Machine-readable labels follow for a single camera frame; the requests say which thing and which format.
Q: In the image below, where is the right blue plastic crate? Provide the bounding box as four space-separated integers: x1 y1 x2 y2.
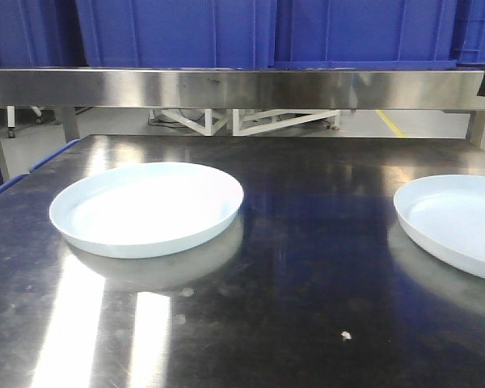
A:
274 0 457 70

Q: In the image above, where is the pale blue plate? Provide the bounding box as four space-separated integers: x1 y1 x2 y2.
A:
48 162 244 259
393 175 485 279

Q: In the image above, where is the small white crumb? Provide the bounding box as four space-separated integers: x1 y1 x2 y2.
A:
341 331 352 341

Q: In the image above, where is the far right blue crate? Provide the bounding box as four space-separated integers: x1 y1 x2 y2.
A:
451 0 485 67

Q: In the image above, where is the middle blue plastic crate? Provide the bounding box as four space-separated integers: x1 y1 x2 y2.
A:
76 1 277 70

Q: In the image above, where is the stainless steel shelf rail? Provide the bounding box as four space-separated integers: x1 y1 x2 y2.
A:
0 69 485 112

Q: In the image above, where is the left blue plastic crate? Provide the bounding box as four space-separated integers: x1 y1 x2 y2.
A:
0 1 86 68

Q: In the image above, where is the blue plastic crate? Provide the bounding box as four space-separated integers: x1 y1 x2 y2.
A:
0 1 86 68
76 1 277 70
274 0 457 70

